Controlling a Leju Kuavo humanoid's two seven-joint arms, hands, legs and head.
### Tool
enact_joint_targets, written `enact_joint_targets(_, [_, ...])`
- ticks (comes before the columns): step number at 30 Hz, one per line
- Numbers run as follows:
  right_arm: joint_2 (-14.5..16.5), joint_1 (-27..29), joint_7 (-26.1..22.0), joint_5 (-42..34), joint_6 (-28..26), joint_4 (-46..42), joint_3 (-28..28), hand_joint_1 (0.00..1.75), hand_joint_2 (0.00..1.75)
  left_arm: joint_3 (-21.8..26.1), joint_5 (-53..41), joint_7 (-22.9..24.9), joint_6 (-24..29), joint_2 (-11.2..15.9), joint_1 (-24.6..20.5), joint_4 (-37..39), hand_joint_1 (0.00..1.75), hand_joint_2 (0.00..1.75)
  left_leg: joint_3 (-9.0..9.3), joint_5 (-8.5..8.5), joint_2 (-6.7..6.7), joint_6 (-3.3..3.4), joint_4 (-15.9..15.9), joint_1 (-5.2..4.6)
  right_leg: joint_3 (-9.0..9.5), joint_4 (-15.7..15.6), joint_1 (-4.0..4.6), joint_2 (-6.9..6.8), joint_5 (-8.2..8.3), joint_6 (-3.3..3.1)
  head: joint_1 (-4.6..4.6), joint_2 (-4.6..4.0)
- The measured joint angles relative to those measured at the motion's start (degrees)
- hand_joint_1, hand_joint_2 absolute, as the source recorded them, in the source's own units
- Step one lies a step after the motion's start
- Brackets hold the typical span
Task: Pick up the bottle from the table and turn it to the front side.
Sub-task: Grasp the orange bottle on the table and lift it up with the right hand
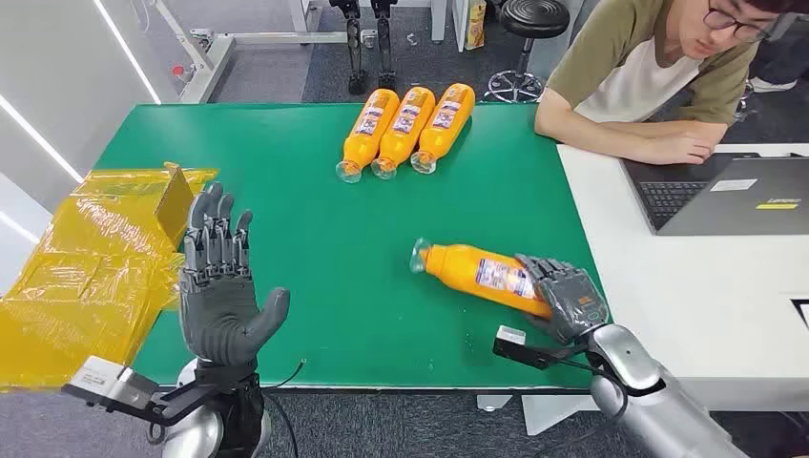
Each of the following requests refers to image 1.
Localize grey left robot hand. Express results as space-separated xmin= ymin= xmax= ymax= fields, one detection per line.
xmin=179 ymin=182 xmax=292 ymax=369

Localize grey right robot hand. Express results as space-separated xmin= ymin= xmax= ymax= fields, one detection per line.
xmin=514 ymin=254 xmax=610 ymax=346

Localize orange bottle with blue label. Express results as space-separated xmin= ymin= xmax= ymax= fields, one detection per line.
xmin=408 ymin=238 xmax=555 ymax=320

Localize orange bottle with clear cap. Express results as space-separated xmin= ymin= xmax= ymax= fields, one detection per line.
xmin=335 ymin=88 xmax=402 ymax=185
xmin=370 ymin=86 xmax=437 ymax=181
xmin=409 ymin=83 xmax=476 ymax=177

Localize box wrapped in yellow film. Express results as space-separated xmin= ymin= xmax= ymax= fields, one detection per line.
xmin=0 ymin=162 xmax=220 ymax=394

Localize green table mat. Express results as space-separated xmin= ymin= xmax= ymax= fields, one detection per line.
xmin=93 ymin=102 xmax=612 ymax=392

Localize person's right hand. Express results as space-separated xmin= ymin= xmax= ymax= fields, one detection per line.
xmin=644 ymin=134 xmax=716 ymax=167

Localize grey laptop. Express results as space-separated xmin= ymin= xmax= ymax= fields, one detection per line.
xmin=621 ymin=151 xmax=809 ymax=238

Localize person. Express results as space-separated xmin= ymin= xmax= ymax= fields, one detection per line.
xmin=533 ymin=0 xmax=809 ymax=168

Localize black round stool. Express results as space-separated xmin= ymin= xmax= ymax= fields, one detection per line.
xmin=483 ymin=0 xmax=571 ymax=105

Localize yellow carton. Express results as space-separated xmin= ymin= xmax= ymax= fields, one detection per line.
xmin=464 ymin=0 xmax=488 ymax=52

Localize black robot leg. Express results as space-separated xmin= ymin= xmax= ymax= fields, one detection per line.
xmin=369 ymin=0 xmax=400 ymax=91
xmin=328 ymin=0 xmax=370 ymax=96

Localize black-rimmed glasses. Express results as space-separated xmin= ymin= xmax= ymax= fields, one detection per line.
xmin=702 ymin=1 xmax=776 ymax=44

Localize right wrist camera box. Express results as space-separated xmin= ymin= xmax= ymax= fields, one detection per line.
xmin=491 ymin=325 xmax=573 ymax=372

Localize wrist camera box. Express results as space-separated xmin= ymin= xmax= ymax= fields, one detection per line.
xmin=491 ymin=325 xmax=573 ymax=372
xmin=61 ymin=355 xmax=223 ymax=427

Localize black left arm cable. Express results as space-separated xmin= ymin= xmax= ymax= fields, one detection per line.
xmin=261 ymin=359 xmax=308 ymax=458

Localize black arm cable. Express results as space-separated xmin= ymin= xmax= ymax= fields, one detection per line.
xmin=548 ymin=353 xmax=631 ymax=423
xmin=261 ymin=359 xmax=308 ymax=458

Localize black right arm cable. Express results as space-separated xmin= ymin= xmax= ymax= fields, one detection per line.
xmin=548 ymin=353 xmax=631 ymax=423

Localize white table leg bracket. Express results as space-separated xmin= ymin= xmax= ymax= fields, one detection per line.
xmin=475 ymin=392 xmax=602 ymax=437

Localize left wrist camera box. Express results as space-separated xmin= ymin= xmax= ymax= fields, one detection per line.
xmin=61 ymin=355 xmax=223 ymax=427

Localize white metal table frame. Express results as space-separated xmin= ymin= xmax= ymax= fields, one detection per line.
xmin=148 ymin=0 xmax=350 ymax=106

